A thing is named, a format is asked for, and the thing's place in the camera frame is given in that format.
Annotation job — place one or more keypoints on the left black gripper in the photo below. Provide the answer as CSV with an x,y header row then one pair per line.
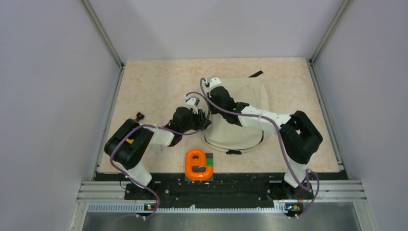
x,y
200,118

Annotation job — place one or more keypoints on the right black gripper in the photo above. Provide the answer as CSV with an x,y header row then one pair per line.
x,y
213,111

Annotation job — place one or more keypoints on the cream canvas student bag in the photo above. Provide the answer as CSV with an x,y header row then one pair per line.
x,y
226,137

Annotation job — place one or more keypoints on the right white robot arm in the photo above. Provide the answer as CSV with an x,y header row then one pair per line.
x,y
298,137

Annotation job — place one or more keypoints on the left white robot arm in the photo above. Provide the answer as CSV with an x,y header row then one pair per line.
x,y
128,144

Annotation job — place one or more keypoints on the red black stamp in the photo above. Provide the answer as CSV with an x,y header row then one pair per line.
x,y
139,116

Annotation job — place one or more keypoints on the yellow eraser block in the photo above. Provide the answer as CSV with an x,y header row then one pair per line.
x,y
129,140

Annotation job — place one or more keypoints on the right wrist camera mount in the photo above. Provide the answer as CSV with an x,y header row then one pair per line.
x,y
212,82

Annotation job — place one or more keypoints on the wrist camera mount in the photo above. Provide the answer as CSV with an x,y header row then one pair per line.
x,y
212,82
192,103

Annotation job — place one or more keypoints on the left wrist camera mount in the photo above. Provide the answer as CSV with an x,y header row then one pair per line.
x,y
192,103

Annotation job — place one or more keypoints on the orange ring toy on bricks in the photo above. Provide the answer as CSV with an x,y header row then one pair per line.
x,y
198,165

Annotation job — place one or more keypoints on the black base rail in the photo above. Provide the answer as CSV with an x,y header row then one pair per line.
x,y
224,190

